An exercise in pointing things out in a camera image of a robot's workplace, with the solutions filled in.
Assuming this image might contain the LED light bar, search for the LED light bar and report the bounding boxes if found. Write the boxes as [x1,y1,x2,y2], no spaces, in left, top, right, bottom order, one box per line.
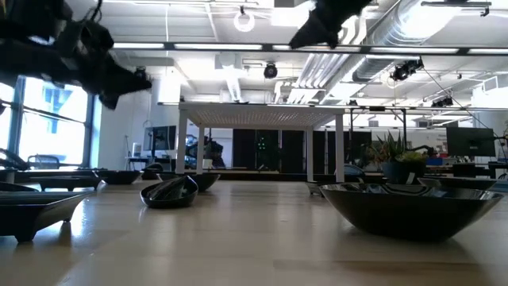
[111,41,508,56]

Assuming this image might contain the black square mini plate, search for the black square mini plate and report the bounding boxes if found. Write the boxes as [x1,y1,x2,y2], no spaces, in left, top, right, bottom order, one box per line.
[29,174,103,192]
[0,190,96,244]
[359,173,385,185]

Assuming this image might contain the white ring light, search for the white ring light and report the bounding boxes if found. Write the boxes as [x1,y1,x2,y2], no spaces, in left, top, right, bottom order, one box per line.
[233,10,256,33]

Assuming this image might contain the blue office chair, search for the blue office chair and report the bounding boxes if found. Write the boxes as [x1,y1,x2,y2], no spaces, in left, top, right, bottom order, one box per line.
[343,163,367,183]

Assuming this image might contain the black aluminium frame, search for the black aluminium frame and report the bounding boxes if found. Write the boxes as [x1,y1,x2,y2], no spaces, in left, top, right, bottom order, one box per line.
[0,167,508,195]

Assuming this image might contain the silver ventilation duct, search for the silver ventilation duct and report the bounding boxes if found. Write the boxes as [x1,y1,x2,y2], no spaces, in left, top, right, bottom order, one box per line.
[351,0,452,84]

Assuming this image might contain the dark office chair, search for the dark office chair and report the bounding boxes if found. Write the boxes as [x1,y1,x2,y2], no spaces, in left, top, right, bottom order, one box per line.
[141,162,164,180]

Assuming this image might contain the mesh office chair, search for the mesh office chair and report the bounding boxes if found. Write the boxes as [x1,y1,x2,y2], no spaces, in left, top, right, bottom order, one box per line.
[26,153,61,170]

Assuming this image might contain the black track light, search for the black track light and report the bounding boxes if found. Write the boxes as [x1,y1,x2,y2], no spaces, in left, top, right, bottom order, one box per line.
[431,96,455,109]

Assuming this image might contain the large window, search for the large window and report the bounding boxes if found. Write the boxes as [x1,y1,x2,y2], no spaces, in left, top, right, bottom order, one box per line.
[0,75,100,170]

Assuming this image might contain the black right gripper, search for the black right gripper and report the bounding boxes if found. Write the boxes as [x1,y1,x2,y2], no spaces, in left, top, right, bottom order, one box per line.
[289,0,374,50]

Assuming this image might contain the white perforated metal shelf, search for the white perforated metal shelf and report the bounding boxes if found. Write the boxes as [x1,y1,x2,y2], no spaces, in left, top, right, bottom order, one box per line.
[175,102,345,184]

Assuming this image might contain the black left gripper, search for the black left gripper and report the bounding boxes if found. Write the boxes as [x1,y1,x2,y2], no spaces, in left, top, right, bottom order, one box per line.
[65,17,153,110]

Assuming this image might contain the potted green plant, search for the potted green plant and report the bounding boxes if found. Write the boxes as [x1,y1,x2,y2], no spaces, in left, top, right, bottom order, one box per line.
[367,130,430,186]

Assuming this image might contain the black partition panels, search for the black partition panels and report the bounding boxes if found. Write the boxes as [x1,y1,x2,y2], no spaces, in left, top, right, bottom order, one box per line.
[232,129,373,174]

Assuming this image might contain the black spotlight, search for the black spotlight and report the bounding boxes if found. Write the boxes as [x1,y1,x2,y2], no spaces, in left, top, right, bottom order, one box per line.
[390,57,425,83]

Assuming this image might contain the black leaf mini plate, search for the black leaf mini plate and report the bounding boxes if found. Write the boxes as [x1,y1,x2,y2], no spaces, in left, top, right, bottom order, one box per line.
[157,172,221,193]
[417,176,498,191]
[94,169,143,186]
[318,182,505,243]

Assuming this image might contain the black teardrop mini plate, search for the black teardrop mini plate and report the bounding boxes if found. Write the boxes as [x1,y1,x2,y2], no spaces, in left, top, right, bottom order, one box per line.
[139,175,199,210]
[0,181,40,195]

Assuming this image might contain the black computer monitor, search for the black computer monitor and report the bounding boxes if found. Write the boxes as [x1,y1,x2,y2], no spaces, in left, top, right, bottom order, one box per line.
[445,126,497,158]
[142,125,178,152]

